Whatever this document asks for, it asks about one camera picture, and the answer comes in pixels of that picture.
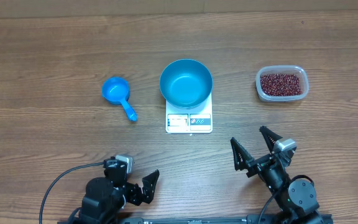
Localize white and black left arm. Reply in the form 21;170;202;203
68;154;160;224

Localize white digital kitchen scale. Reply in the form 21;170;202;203
165;94;213;134

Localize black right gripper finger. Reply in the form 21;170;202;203
259;126;282;153
230;138;254;170

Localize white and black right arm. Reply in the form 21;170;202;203
230;126;324;223

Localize blue plastic measuring scoop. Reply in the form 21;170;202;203
102;77;137;122

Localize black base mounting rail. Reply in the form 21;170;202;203
57;213;334;224

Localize clear plastic food container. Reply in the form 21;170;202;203
255;65;310;103

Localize blue metal bowl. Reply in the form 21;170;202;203
159;58;213;108

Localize red adzuki beans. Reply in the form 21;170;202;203
260;73;302;96

